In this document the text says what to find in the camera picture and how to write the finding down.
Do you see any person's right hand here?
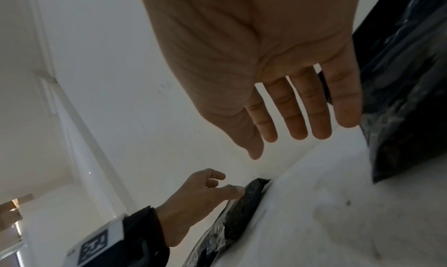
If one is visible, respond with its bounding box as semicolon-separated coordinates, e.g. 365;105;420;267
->
136;0;364;160

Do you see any black left wristband with markers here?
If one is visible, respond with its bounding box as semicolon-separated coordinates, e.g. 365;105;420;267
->
66;205;171;267

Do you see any person's left hand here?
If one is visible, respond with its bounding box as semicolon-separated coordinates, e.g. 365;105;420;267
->
153;168;246;248

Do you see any crinkled black plastic bag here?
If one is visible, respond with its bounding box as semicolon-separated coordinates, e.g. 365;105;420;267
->
187;216;238;267

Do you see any black packet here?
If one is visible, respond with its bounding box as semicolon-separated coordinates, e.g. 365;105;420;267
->
218;178;272;245

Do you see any row of black plastic packets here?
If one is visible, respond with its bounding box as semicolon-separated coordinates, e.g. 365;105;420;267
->
316;0;447;185

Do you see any wooden door frame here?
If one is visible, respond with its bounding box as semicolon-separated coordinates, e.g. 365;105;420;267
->
0;193;34;231

